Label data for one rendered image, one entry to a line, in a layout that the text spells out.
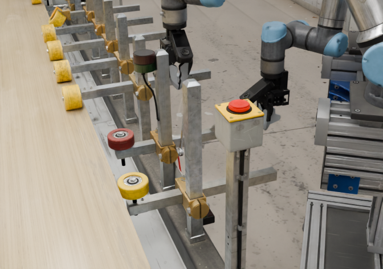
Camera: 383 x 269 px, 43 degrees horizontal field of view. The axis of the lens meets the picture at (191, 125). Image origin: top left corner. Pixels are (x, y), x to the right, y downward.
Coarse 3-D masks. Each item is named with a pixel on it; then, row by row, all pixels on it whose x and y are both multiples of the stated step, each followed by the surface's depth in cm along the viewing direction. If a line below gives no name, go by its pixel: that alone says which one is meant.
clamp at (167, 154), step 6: (150, 132) 156; (150, 138) 157; (156, 138) 152; (156, 144) 151; (174, 144) 149; (156, 150) 153; (162, 150) 148; (168, 150) 146; (174, 150) 147; (162, 156) 147; (168, 156) 147; (174, 156) 148; (168, 162) 148
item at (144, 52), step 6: (138, 54) 133; (144, 54) 133; (150, 54) 133; (156, 72) 137; (144, 78) 138; (156, 78) 138; (150, 90) 140; (156, 102) 142; (156, 108) 143; (156, 114) 144
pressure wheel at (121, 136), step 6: (114, 132) 149; (120, 132) 148; (126, 132) 149; (132, 132) 149; (108, 138) 146; (114, 138) 146; (120, 138) 146; (126, 138) 145; (132, 138) 147; (108, 144) 148; (114, 144) 145; (120, 144) 145; (126, 144) 146; (132, 144) 148
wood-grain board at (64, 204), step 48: (0, 0) 300; (0, 48) 221; (0, 96) 175; (48, 96) 174; (0, 144) 145; (48, 144) 145; (96, 144) 144; (0, 192) 124; (48, 192) 124; (96, 192) 123; (0, 240) 108; (48, 240) 108; (96, 240) 108
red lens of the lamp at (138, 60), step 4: (136, 56) 133; (140, 56) 132; (144, 56) 132; (148, 56) 132; (152, 56) 133; (136, 60) 133; (140, 60) 133; (144, 60) 133; (148, 60) 133; (152, 60) 134
